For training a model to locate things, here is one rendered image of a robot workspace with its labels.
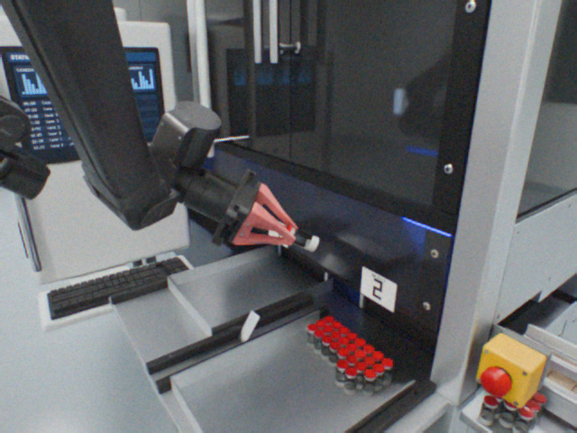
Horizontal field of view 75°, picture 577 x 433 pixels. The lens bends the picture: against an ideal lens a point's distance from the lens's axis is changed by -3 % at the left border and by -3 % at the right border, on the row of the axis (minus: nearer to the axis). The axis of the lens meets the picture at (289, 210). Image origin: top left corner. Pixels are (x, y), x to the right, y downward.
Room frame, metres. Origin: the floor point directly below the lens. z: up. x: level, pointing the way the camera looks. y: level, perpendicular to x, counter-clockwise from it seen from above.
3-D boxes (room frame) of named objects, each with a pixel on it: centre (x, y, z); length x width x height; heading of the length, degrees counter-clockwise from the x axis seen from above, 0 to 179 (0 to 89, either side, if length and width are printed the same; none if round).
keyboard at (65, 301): (0.99, 0.50, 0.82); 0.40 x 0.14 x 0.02; 124
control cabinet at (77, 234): (1.20, 0.61, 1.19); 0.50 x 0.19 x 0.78; 124
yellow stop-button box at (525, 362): (0.46, -0.34, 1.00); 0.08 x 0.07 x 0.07; 126
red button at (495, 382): (0.43, -0.31, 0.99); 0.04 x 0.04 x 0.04; 36
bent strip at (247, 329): (0.64, 0.13, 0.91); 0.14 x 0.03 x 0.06; 127
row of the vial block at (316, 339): (0.58, -0.09, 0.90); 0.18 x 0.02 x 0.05; 36
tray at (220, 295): (0.87, 0.10, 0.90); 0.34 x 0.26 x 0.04; 126
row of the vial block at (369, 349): (0.61, -0.13, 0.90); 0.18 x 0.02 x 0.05; 36
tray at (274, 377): (0.52, 0.00, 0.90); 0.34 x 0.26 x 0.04; 126
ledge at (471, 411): (0.47, -0.38, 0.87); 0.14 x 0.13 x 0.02; 126
